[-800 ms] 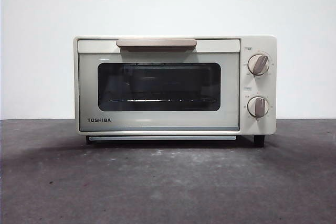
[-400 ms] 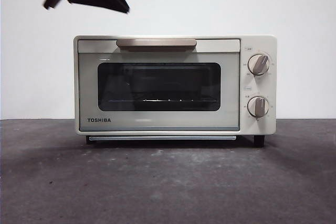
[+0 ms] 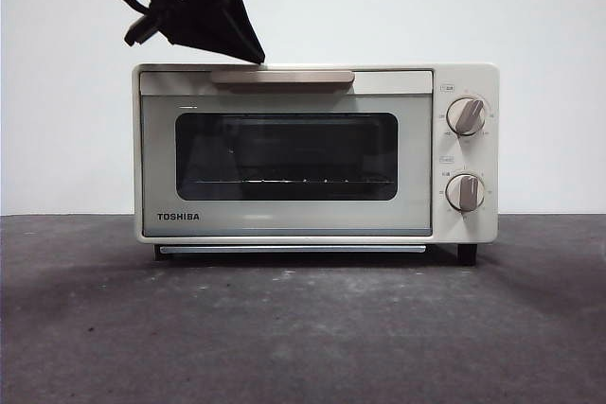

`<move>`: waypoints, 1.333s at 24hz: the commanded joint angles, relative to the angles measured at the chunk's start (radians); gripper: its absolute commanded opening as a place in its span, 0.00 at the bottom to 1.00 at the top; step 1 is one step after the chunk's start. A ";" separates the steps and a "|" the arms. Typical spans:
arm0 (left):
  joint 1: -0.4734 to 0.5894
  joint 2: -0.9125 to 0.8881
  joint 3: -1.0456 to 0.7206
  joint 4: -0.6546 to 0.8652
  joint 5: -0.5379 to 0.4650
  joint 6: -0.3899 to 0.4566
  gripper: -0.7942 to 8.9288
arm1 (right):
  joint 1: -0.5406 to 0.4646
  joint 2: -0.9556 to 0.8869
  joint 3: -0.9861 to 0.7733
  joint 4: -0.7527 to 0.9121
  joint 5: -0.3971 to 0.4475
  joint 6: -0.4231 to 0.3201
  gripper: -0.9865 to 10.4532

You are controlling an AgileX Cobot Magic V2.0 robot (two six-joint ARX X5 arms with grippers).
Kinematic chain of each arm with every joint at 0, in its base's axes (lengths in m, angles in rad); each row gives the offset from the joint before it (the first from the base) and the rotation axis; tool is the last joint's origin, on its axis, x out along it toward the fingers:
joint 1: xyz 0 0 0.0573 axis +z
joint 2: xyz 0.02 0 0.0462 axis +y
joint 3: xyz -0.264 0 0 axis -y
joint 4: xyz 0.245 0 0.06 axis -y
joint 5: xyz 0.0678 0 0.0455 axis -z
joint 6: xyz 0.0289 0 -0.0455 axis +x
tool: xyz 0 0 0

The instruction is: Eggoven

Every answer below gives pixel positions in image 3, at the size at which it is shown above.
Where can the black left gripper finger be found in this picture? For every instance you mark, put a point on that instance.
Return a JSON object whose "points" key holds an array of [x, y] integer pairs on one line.
{"points": [[208, 30], [248, 30]]}

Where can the silver oven crumb tray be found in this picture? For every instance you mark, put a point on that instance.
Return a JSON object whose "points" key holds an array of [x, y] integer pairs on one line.
{"points": [[293, 249]]}

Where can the cream toaster oven body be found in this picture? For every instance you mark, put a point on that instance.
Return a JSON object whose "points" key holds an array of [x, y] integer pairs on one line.
{"points": [[466, 82]]}

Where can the black oven foot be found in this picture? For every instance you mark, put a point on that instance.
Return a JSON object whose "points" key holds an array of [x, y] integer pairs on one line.
{"points": [[466, 255], [160, 253]]}

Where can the beige oven temperature knob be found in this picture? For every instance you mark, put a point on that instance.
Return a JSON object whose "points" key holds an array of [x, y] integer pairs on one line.
{"points": [[467, 116]]}

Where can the beige oven timer knob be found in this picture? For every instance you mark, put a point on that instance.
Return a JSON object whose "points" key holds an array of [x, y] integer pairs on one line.
{"points": [[466, 192]]}

